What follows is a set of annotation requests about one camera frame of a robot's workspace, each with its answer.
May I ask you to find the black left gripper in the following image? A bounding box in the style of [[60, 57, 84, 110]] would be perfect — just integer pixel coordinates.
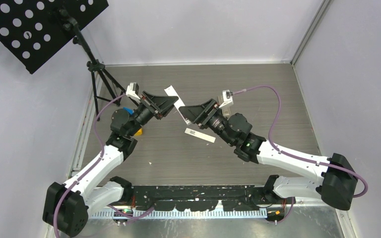
[[127, 92, 179, 137]]

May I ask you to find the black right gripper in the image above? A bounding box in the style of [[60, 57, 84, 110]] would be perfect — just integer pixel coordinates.
[[179, 98, 236, 146]]

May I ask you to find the white slim remote control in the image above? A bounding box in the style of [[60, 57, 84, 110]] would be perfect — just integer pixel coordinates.
[[164, 85, 191, 125]]

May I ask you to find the white remote back cover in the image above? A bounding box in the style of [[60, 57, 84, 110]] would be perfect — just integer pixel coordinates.
[[185, 128, 216, 143]]

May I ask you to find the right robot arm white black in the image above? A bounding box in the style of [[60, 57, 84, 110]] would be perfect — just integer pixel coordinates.
[[179, 99, 358, 211]]

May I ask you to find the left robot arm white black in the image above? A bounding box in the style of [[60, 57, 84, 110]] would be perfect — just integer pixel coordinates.
[[42, 91, 179, 238]]

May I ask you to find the blue toy brick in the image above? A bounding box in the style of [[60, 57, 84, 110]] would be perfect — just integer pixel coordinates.
[[123, 107, 134, 115]]

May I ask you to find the orange toy block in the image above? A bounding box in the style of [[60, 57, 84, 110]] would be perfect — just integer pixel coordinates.
[[135, 128, 143, 136]]

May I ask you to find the black perforated music stand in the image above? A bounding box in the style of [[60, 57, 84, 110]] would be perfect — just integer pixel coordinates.
[[0, 0, 126, 106]]

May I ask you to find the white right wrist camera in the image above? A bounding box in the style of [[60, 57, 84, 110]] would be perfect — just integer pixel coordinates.
[[219, 90, 234, 117]]

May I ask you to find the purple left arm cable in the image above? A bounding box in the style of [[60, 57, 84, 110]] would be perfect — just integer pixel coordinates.
[[52, 93, 127, 238]]

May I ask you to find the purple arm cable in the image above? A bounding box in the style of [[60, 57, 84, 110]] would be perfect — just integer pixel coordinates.
[[231, 85, 369, 198], [52, 93, 127, 238]]

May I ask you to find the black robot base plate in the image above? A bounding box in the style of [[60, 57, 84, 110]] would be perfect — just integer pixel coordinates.
[[101, 184, 297, 213]]

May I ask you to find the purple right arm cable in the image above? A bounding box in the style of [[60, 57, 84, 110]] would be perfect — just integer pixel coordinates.
[[231, 85, 369, 198]]

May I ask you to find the aluminium rail frame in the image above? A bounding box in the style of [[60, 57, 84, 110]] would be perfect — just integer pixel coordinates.
[[48, 183, 350, 220]]

